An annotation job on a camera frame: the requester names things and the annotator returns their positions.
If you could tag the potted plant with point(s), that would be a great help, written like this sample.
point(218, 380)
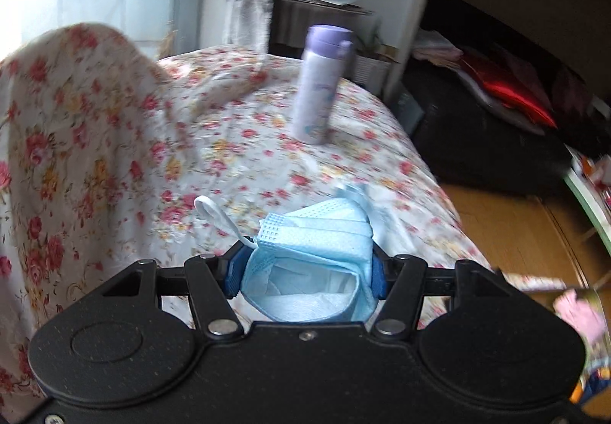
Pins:
point(377, 56)

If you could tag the dark sofa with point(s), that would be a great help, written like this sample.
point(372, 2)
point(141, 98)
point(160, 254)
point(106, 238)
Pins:
point(491, 142)

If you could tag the floral tablecloth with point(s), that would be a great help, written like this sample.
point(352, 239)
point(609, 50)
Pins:
point(119, 157)

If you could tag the purple water bottle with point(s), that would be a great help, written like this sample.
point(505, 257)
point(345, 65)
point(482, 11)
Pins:
point(317, 85)

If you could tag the colourful packet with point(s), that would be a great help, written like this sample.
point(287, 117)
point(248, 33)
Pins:
point(589, 324)

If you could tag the pink folded cloth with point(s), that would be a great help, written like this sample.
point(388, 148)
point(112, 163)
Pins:
point(437, 49)

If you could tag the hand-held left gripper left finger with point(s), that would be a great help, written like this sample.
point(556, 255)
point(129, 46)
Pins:
point(232, 273)

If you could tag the dark cabinet with papers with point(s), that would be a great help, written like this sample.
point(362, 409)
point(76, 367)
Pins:
point(315, 13)

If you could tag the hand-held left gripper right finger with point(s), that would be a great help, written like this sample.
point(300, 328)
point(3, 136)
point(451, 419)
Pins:
point(379, 278)

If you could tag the blue face mask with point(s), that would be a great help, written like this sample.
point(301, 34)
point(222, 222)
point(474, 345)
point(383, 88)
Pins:
point(310, 262)
point(370, 207)

